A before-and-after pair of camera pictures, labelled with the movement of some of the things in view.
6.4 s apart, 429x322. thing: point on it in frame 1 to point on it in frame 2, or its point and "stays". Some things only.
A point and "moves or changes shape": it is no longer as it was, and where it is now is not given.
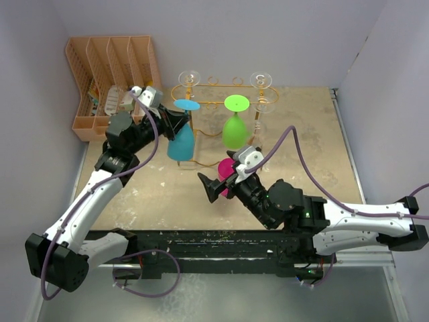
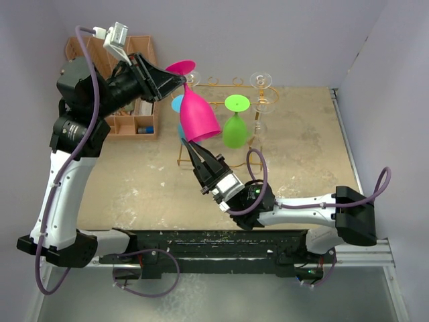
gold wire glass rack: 224,121 stays
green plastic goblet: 234,130 stays
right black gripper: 213,187 to 200,172
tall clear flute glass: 261,80 stays
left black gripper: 169,121 to 153,82
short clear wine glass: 261,105 stays
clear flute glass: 189,78 stays
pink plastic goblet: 225,169 moves or changes shape
